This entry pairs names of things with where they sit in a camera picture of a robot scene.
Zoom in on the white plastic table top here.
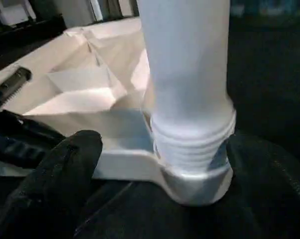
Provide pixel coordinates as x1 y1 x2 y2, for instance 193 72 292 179
0 18 234 207

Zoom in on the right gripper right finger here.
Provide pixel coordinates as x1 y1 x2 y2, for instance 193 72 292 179
226 135 300 239

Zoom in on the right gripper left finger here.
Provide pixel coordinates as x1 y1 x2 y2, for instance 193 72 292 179
0 130 103 239

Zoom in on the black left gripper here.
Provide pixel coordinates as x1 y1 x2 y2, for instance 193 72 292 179
0 66 65 170

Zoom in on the white plastic table leg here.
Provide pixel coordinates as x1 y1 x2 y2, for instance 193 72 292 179
137 0 237 172

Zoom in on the black work mat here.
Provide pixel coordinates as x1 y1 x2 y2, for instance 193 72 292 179
0 14 300 239

